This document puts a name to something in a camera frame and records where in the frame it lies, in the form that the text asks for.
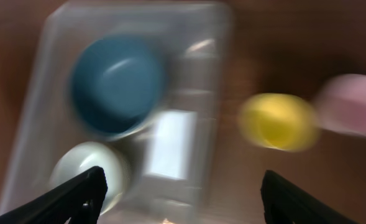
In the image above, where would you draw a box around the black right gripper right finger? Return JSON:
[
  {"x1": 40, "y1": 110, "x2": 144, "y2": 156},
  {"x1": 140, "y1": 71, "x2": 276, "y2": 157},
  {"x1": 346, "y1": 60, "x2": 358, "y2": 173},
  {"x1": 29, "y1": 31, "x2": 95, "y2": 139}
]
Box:
[{"x1": 261, "y1": 170, "x2": 356, "y2": 224}]

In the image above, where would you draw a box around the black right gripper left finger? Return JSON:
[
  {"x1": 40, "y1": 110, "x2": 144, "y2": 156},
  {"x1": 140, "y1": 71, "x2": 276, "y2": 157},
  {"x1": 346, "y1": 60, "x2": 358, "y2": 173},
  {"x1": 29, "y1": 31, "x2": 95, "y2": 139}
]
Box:
[{"x1": 0, "y1": 166, "x2": 108, "y2": 224}]

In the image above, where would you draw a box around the grey plastic bowl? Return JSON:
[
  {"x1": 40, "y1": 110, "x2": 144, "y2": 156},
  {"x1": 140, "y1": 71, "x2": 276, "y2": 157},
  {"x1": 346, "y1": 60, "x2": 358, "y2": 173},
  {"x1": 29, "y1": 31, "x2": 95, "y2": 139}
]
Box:
[{"x1": 49, "y1": 141, "x2": 130, "y2": 215}]

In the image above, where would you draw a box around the dark blue bowl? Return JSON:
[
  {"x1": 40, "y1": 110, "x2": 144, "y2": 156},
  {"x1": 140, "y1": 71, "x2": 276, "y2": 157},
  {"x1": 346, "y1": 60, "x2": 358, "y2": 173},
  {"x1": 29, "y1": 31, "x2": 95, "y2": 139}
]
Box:
[{"x1": 69, "y1": 35, "x2": 167, "y2": 137}]

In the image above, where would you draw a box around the white label in container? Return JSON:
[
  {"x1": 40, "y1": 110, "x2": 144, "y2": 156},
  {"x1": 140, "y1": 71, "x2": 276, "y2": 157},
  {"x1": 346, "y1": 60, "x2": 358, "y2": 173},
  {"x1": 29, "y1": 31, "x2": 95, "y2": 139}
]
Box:
[{"x1": 144, "y1": 110, "x2": 197, "y2": 180}]

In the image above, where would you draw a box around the clear plastic storage container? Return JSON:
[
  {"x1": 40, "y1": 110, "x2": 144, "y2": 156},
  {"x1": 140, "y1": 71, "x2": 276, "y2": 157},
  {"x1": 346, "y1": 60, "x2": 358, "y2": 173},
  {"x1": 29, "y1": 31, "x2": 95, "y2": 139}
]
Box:
[{"x1": 0, "y1": 1, "x2": 232, "y2": 223}]

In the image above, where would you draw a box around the yellow plastic cup left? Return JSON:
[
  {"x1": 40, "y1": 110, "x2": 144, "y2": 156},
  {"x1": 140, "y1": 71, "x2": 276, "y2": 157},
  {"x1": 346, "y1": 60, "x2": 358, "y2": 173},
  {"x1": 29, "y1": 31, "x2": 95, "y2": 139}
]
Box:
[{"x1": 237, "y1": 93, "x2": 319, "y2": 152}]

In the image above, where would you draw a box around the pink plastic cup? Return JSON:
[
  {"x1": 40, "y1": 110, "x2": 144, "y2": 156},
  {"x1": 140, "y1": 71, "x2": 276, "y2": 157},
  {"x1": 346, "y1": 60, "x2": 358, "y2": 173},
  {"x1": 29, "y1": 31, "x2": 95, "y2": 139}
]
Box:
[{"x1": 314, "y1": 73, "x2": 366, "y2": 137}]

